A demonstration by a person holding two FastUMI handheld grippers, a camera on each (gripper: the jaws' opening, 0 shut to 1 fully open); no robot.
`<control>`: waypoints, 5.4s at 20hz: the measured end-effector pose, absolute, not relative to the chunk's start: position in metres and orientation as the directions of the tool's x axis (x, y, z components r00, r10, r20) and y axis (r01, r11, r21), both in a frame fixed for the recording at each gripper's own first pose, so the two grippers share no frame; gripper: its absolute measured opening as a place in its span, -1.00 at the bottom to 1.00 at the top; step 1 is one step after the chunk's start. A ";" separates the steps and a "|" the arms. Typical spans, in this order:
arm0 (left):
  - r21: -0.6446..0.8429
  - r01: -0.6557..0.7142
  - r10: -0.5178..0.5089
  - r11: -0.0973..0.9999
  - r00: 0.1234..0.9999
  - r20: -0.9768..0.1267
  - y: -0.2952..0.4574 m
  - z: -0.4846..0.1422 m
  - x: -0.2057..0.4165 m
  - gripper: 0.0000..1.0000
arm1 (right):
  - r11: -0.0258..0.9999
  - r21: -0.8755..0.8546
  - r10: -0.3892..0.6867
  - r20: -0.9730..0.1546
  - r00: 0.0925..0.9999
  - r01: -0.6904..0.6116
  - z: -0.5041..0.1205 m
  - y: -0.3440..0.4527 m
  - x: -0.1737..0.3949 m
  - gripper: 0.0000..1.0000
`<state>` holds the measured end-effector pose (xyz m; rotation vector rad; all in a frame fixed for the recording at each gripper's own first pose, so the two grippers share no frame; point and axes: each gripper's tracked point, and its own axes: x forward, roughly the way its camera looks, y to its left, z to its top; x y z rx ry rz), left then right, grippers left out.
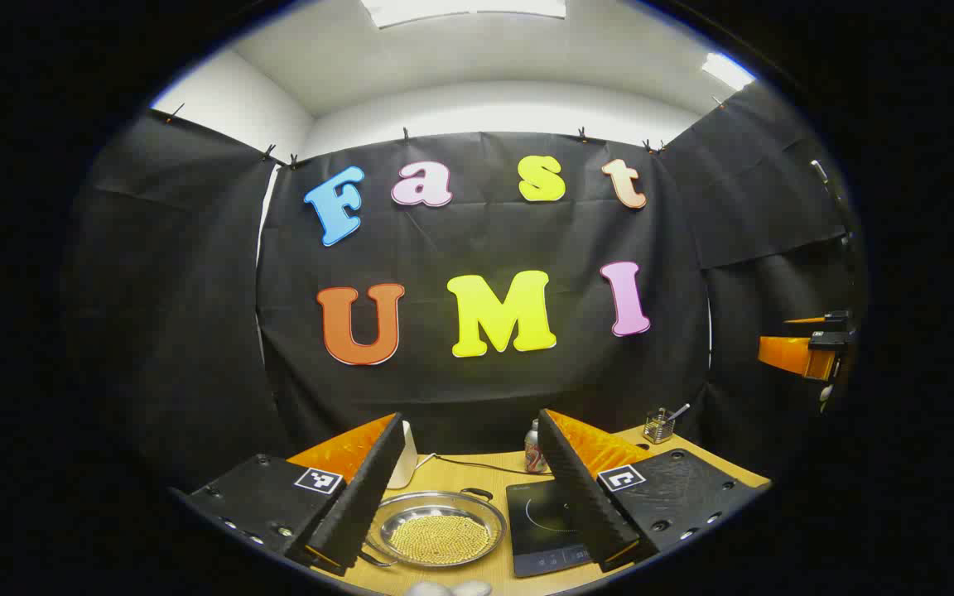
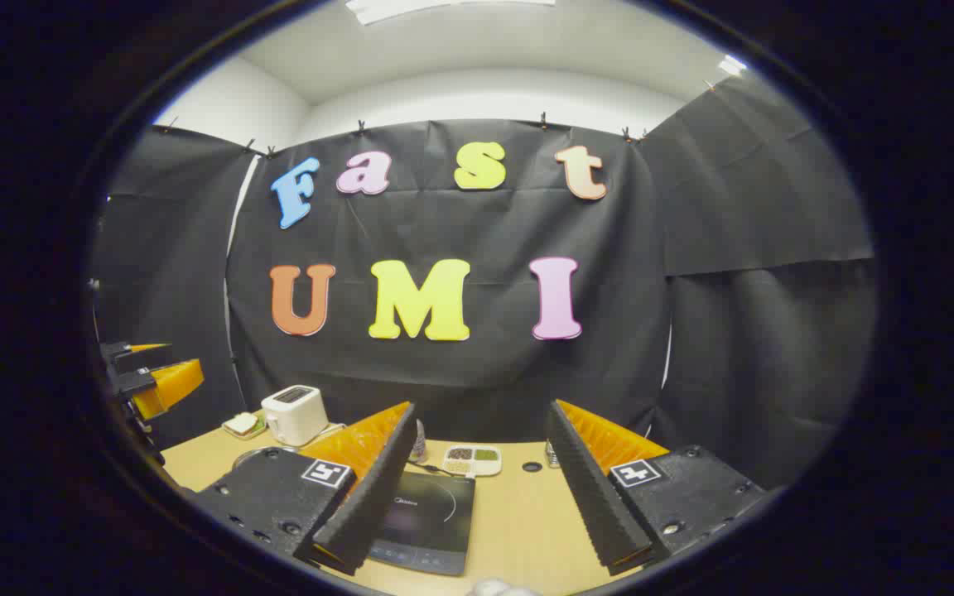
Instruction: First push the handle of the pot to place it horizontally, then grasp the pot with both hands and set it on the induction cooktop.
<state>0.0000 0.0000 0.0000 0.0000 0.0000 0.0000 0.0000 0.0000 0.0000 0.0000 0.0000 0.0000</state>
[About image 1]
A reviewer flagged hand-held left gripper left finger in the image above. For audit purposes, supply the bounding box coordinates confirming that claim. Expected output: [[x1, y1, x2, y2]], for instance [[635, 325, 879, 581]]
[[183, 412, 406, 578]]

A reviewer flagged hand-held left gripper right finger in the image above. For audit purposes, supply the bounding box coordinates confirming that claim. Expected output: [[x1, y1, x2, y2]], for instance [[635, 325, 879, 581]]
[[537, 408, 765, 574]]

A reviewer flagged stainless steel pot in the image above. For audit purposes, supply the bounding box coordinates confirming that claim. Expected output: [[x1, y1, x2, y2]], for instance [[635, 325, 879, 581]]
[[361, 488, 508, 570]]

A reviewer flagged black induction cooktop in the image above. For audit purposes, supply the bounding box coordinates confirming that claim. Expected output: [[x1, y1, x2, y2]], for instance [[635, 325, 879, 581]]
[[506, 478, 602, 579]]

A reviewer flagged white toaster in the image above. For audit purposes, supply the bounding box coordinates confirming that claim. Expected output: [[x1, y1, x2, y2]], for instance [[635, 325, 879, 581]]
[[386, 421, 418, 489]]

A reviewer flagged silver drink bottle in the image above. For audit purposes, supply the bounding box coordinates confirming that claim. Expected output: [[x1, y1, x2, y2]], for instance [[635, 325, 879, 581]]
[[524, 419, 548, 474]]

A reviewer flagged pile of yellow soybeans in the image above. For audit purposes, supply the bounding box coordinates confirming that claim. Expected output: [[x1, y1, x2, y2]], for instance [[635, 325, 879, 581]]
[[390, 515, 492, 566]]

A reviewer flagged ceiling light panel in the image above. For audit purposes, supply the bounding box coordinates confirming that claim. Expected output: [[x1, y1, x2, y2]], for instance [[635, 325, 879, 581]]
[[701, 52, 755, 90]]

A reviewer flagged small wire basket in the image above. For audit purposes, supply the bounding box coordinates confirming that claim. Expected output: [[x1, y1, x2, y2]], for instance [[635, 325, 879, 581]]
[[643, 407, 677, 445]]

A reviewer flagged black toaster cable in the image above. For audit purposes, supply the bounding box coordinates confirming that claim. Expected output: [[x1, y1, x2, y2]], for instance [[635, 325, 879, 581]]
[[415, 453, 540, 477]]

